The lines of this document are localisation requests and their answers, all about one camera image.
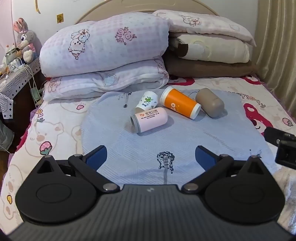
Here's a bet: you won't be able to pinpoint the nightstand with patterned cloth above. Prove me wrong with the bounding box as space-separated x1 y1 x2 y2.
0 57 42 122

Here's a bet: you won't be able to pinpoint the beige curtain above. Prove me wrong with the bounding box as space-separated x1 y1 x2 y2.
254 0 296 87

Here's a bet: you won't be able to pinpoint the grey-blue guitar print cloth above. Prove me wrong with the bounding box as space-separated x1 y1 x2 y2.
81 89 275 186

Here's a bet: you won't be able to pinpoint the pink checked folded quilt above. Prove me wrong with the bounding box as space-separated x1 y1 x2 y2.
39 13 171 78

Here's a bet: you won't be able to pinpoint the orange cup white rims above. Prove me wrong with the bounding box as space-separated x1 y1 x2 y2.
160 86 201 120

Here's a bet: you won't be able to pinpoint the beige wooden headboard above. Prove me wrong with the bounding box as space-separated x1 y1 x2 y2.
74 0 220 24

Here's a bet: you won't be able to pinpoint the pink floral pillow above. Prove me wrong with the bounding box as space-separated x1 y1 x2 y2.
151 10 257 47

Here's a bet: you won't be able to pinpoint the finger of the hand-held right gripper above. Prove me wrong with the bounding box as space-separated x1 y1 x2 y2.
275 140 296 169
264 127 296 146

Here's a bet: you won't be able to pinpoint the pink cup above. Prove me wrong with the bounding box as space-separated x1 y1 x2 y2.
131 107 168 133

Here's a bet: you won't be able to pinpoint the white pink folded blanket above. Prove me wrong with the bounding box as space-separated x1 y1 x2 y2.
43 58 170 102

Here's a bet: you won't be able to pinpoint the taupe brown cup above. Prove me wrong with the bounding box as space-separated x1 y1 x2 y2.
195 88 225 118

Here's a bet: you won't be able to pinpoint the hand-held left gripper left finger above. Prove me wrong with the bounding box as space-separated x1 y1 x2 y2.
35 146 120 193

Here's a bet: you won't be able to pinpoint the white fluffy cloth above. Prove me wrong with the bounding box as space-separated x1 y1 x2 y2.
274 166 296 224

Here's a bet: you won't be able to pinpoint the grey plush rabbit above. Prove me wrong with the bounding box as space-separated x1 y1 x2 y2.
13 18 38 63

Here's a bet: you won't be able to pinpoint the pale green charger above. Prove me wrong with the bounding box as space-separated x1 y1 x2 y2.
31 88 41 103

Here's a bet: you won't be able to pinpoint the white charging cable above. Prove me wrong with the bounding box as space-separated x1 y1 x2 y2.
20 59 44 102

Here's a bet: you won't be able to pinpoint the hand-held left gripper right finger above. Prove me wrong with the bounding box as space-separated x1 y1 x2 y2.
181 146 266 194

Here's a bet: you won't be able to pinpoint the bear print bed sheet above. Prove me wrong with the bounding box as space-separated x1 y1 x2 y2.
0 75 296 223

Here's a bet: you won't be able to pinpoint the brown folded blanket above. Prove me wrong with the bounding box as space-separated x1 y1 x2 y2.
165 50 257 78

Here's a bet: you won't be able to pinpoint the cream folded blanket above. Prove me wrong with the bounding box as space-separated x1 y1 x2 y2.
169 32 250 63

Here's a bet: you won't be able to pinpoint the white paper cup green print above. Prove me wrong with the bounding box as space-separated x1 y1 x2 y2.
135 91 158 114

